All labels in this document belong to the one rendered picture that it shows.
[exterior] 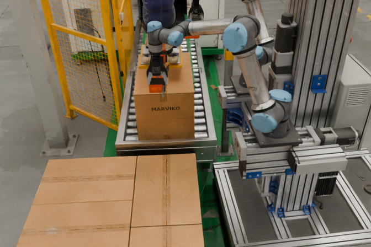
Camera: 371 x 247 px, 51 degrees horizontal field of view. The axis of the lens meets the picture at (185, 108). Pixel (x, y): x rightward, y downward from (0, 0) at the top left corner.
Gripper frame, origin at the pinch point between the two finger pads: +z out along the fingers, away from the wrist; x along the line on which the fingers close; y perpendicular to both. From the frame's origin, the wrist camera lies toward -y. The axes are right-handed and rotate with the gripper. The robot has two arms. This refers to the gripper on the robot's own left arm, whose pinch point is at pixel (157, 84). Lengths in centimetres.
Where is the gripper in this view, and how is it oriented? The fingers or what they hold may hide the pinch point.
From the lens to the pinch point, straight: 214.4
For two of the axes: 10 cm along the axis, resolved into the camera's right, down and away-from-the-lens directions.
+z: 0.2, 8.2, 5.6
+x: -10.0, 0.2, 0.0
